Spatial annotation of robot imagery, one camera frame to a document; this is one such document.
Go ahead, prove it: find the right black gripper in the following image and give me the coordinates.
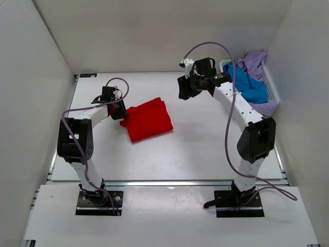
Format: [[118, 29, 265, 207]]
[[178, 73, 204, 101]]

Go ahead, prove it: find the red t shirt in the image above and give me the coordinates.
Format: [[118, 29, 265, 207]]
[[120, 97, 173, 143]]

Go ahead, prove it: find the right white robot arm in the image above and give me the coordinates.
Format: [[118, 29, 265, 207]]
[[177, 58, 276, 206]]

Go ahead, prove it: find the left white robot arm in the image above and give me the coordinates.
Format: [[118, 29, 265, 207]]
[[57, 86, 127, 205]]

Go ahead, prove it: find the blue t shirt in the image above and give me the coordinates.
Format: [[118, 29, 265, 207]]
[[223, 64, 268, 104]]

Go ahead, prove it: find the lavender t shirt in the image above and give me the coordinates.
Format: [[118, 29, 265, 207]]
[[234, 51, 278, 116]]

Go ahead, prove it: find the white plastic basket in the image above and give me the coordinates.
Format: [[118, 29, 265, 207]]
[[219, 59, 280, 103]]

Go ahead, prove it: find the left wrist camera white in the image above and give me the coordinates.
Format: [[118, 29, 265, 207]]
[[114, 86, 123, 100]]

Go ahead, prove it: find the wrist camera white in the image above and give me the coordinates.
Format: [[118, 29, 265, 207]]
[[114, 86, 123, 100], [179, 58, 195, 78]]

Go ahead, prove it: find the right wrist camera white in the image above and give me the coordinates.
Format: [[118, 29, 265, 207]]
[[179, 58, 195, 78]]

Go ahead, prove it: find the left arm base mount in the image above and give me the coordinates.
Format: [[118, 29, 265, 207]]
[[75, 184, 124, 216]]

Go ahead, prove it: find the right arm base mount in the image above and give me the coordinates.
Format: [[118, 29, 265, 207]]
[[203, 182, 265, 218]]

